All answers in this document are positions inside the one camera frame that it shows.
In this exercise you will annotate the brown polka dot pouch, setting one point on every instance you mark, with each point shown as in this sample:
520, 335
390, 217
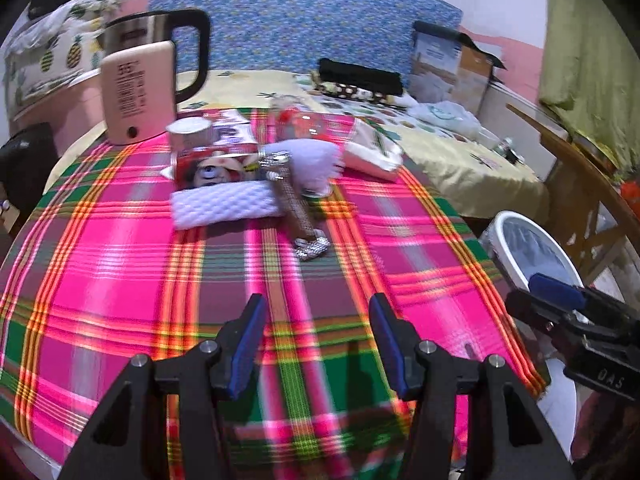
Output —
350, 92

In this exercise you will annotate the black speaker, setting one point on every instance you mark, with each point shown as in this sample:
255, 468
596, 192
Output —
25, 170

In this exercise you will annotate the pineapple print bundle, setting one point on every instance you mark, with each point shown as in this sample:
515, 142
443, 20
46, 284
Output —
55, 60

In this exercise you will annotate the small dark bottle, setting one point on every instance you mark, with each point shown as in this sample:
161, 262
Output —
510, 150

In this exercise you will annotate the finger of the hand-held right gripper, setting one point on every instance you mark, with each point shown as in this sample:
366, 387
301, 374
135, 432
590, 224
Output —
540, 312
555, 287

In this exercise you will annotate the red printed box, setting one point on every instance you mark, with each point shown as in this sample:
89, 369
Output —
210, 167

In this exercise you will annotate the white tissue pack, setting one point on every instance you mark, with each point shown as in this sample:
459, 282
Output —
372, 152

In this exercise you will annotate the cardboard box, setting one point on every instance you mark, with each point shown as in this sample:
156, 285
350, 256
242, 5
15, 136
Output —
450, 65

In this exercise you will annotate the black folded cloth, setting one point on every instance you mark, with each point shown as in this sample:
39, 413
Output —
360, 75

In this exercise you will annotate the blue patterned mattress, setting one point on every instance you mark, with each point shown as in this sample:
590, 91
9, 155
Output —
300, 20

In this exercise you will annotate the person's right forearm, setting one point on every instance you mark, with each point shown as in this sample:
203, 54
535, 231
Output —
605, 430

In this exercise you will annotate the white trash bin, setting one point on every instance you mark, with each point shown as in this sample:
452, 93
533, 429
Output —
530, 245

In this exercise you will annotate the green curtain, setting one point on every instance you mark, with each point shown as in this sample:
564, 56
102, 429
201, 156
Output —
590, 50

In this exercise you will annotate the purple tissue pack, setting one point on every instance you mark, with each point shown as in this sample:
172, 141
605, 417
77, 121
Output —
232, 127

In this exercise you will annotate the silver tape roll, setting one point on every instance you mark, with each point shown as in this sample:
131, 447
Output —
190, 132

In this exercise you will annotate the white foam sheet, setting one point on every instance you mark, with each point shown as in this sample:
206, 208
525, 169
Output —
225, 205

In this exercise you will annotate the white plastic bag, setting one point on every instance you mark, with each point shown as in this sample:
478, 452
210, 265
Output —
447, 115

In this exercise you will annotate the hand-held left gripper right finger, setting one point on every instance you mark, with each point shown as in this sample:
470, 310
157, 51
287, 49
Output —
390, 347

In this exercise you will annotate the wooden chair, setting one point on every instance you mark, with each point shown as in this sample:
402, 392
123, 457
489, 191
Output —
585, 180

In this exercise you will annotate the pink steel electric kettle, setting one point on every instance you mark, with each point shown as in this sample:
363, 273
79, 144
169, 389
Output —
135, 90

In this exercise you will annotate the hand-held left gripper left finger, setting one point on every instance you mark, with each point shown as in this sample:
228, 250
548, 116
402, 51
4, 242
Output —
247, 342

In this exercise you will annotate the yellow bedsheet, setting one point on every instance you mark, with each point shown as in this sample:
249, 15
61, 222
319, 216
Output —
475, 170

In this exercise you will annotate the clear plastic bottle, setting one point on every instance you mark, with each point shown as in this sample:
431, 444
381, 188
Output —
300, 122

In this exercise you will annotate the white plush cloth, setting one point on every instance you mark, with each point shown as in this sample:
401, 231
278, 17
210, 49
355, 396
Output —
315, 162

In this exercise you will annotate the pink plaid tablecloth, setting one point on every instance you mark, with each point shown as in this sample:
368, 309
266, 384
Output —
125, 260

